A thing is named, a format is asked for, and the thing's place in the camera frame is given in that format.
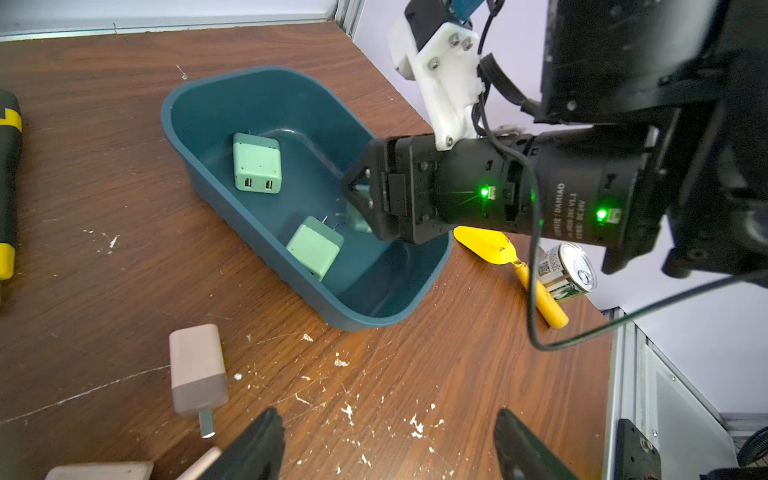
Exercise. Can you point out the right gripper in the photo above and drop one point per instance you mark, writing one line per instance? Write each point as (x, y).
(406, 189)

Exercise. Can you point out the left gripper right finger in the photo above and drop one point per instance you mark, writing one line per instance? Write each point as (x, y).
(520, 453)

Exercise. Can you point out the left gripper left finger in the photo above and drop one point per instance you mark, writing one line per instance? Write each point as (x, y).
(257, 453)

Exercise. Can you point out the green plug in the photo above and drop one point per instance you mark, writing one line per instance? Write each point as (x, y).
(354, 219)
(257, 164)
(316, 246)

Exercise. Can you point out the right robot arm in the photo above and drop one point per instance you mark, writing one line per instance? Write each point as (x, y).
(650, 112)

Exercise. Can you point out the teal storage box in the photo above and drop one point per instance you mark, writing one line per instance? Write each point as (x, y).
(371, 283)

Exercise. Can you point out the pink plug middle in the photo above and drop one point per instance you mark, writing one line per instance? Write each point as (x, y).
(195, 470)

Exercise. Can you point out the pink plug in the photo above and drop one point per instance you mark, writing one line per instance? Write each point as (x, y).
(134, 470)
(199, 383)
(195, 470)

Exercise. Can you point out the pink plug top right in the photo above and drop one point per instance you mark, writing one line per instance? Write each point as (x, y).
(199, 383)

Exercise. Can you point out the yellow toy shovel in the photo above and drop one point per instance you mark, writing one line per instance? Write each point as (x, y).
(495, 248)

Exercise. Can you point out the pink plug upper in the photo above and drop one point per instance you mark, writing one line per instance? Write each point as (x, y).
(134, 470)

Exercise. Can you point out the metal tin can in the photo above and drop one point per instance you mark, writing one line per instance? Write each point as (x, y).
(566, 272)

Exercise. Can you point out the yellow black utility knife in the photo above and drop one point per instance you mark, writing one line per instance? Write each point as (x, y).
(11, 151)

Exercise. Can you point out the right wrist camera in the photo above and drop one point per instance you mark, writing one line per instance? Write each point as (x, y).
(431, 46)

